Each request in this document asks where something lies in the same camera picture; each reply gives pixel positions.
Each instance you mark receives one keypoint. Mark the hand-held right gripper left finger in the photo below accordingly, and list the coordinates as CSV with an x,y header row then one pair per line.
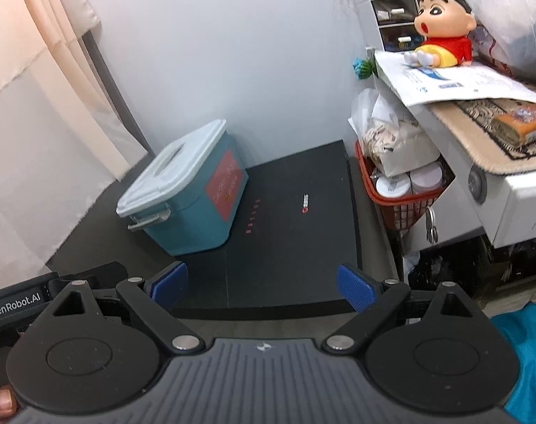
x,y
170,282

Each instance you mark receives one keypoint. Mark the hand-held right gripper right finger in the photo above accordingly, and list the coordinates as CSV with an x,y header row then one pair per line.
x,y
356,289

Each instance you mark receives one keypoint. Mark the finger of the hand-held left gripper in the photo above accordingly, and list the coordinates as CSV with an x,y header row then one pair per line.
x,y
104,274

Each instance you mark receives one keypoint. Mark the teal plastic storage box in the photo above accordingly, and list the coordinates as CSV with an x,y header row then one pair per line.
x,y
188,225

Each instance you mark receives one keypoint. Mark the white storage box lid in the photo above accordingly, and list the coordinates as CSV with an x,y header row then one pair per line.
x,y
192,145

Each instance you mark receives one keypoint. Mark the person's left hand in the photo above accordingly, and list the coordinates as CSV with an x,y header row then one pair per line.
x,y
0,402

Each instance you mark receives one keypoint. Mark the red plastic basket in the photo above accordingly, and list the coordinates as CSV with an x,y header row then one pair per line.
x,y
400,214

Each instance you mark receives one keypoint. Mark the white jar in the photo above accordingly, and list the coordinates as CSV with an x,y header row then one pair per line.
x,y
393,185
427,179

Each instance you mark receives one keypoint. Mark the cream curtain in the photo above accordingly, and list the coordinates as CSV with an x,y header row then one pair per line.
x,y
38,119

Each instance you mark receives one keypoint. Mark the white plastic bag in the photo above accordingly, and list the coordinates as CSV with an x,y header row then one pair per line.
x,y
365,110

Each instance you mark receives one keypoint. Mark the white desk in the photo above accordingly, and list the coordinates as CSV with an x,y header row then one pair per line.
x,y
515,203

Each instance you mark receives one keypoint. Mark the teal printed cloth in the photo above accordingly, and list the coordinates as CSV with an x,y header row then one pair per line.
x,y
533,353

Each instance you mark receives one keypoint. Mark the patterned beige mat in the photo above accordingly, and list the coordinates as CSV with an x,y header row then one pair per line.
x,y
480,132

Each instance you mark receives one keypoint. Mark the teal pompom ornament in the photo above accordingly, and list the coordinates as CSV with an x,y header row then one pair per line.
x,y
364,68

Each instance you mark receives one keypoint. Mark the white paper envelope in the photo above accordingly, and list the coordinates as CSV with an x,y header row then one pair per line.
x,y
449,88

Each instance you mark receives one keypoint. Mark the orange printed packet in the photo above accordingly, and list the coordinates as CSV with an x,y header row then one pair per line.
x,y
522,121

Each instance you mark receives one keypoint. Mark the boy doll red shirt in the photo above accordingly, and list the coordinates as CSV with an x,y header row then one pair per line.
x,y
444,22

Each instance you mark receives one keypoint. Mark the clear plastic bag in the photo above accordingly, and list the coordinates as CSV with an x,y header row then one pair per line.
x,y
515,17

